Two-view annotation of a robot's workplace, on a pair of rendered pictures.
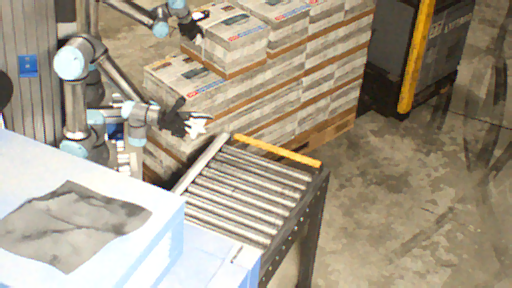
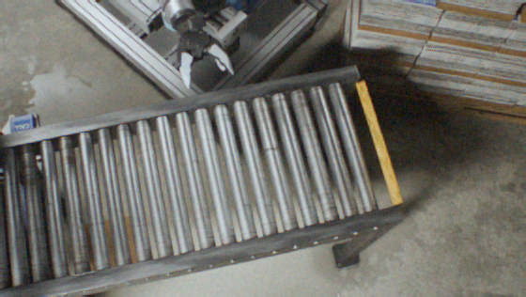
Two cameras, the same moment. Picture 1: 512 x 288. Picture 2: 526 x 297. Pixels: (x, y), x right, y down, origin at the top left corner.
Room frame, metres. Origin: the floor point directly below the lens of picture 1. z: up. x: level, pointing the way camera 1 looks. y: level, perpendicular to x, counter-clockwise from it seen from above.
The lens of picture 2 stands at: (2.27, -0.52, 2.43)
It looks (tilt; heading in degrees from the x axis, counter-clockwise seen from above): 70 degrees down; 46
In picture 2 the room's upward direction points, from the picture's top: 6 degrees clockwise
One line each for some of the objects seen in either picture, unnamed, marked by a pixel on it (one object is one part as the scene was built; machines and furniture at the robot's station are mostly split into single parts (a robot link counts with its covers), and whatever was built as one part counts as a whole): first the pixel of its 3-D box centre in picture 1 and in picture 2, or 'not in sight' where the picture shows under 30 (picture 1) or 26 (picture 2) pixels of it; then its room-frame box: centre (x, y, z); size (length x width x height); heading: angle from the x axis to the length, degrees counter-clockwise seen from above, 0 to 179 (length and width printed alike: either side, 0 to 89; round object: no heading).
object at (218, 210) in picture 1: (228, 214); (234, 171); (2.58, -0.10, 0.77); 0.47 x 0.05 x 0.05; 65
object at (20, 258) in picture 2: not in sight; (14, 215); (1.93, 0.21, 0.77); 0.47 x 0.05 x 0.05; 65
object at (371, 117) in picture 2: (277, 149); (379, 141); (3.00, -0.31, 0.81); 0.43 x 0.03 x 0.02; 65
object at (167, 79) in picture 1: (241, 108); (476, 38); (3.88, -0.17, 0.42); 1.17 x 0.39 x 0.83; 134
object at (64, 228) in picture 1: (67, 216); not in sight; (1.44, 0.33, 1.78); 0.32 x 0.28 x 0.05; 65
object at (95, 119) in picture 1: (90, 126); not in sight; (2.86, 0.52, 0.98); 0.13 x 0.12 x 0.14; 165
